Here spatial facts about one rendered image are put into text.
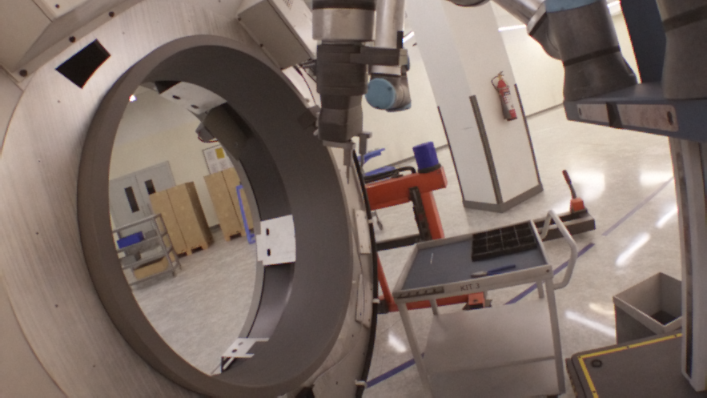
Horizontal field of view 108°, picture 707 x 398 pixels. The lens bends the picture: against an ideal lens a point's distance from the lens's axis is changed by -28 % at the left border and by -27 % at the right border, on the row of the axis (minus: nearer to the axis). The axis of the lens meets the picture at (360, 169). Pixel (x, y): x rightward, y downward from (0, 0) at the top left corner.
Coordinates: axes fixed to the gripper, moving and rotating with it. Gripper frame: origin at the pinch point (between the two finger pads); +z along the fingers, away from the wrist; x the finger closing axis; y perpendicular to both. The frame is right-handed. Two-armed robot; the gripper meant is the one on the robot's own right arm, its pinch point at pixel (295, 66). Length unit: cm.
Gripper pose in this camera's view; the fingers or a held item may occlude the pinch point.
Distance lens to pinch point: 113.3
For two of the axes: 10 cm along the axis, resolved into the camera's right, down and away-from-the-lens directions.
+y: 0.4, 6.2, 7.8
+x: -1.8, -7.7, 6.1
